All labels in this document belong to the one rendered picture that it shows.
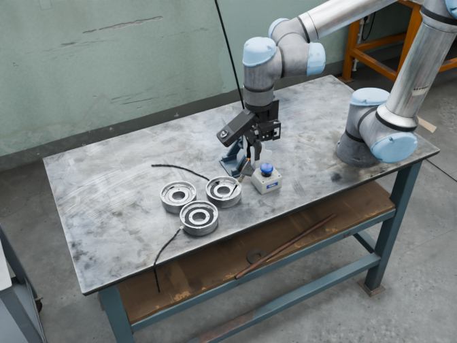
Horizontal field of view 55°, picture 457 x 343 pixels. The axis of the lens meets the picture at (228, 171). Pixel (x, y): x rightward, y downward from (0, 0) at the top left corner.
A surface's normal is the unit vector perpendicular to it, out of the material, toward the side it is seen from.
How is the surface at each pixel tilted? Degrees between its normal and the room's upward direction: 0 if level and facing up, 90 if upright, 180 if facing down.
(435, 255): 0
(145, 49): 90
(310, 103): 0
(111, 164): 0
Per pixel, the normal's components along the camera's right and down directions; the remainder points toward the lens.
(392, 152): 0.15, 0.73
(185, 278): -0.02, -0.76
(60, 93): 0.45, 0.57
